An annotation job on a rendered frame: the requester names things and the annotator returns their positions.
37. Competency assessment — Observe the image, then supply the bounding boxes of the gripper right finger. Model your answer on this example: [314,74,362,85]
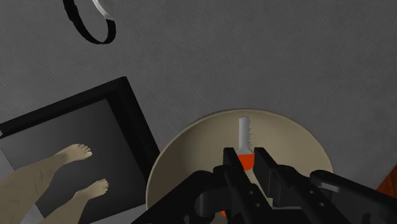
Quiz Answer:
[253,147,397,224]

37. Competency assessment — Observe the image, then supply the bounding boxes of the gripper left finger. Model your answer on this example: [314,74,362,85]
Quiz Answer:
[131,147,274,224]

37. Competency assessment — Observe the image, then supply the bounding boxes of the orange handled serrated knife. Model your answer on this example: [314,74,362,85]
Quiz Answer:
[218,115,256,218]

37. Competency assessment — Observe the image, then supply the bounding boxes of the beige round plate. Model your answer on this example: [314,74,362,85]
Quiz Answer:
[145,108,335,224]

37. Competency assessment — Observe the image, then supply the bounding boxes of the beige figure on black base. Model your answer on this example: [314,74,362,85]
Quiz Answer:
[0,76,161,224]

